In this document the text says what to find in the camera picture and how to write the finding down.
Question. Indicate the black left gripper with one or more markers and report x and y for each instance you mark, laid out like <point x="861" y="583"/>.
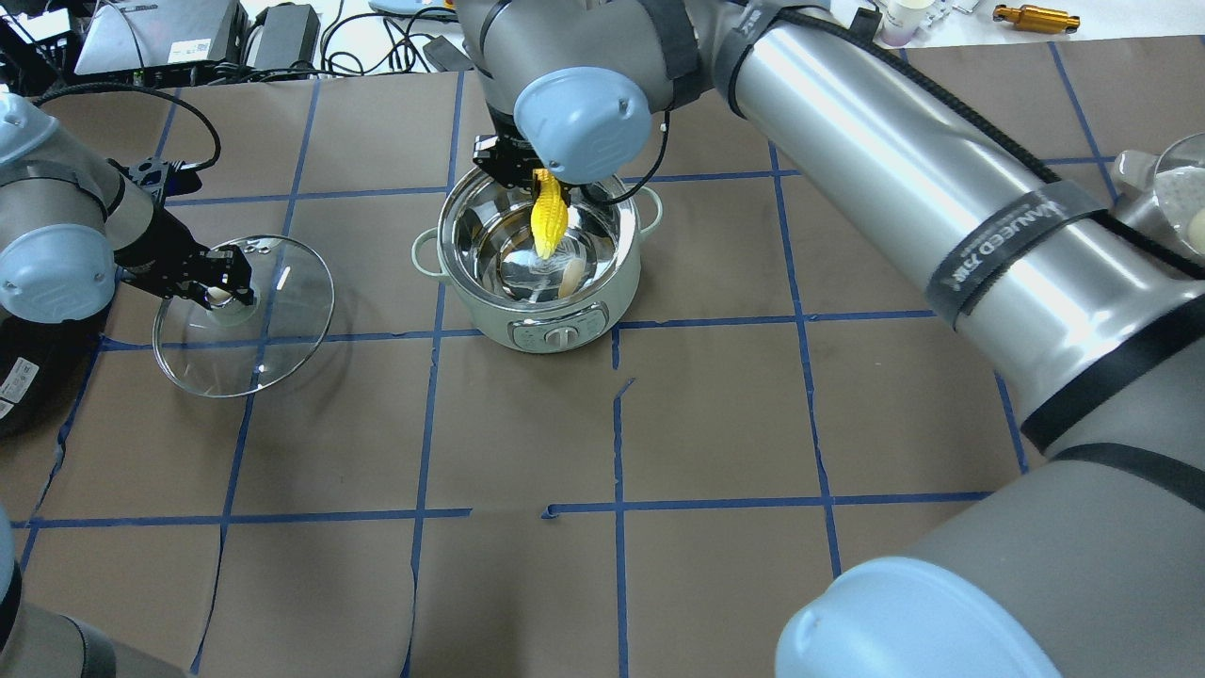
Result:
<point x="166" y="240"/>

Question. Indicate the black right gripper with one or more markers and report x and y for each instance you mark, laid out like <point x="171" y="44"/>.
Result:
<point x="508" y="162"/>

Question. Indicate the yellow corn cob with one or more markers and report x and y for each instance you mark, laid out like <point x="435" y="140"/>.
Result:
<point x="549" y="216"/>

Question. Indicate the glass pot lid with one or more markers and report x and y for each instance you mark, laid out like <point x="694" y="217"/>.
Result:
<point x="231" y="346"/>

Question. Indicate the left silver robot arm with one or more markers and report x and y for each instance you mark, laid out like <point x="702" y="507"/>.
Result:
<point x="73" y="224"/>

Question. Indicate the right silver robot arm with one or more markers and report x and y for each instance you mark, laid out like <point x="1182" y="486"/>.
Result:
<point x="1089" y="566"/>

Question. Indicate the steel steamer pot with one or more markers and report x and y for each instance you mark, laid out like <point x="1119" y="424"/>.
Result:
<point x="1160" y="193"/>

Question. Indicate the dark brown rice cooker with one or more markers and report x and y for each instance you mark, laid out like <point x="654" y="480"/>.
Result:
<point x="37" y="362"/>

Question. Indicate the black power adapter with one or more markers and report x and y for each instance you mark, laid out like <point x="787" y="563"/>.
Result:
<point x="285" y="37"/>

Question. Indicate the black red computer box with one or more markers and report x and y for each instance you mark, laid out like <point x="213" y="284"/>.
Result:
<point x="160" y="36"/>

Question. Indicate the white paper cup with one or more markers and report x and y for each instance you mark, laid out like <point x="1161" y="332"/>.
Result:
<point x="902" y="19"/>

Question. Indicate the gold metal cylinder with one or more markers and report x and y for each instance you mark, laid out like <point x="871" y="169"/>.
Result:
<point x="1035" y="19"/>

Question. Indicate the white steamed bun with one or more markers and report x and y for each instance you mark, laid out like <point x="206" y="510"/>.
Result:
<point x="1194" y="233"/>

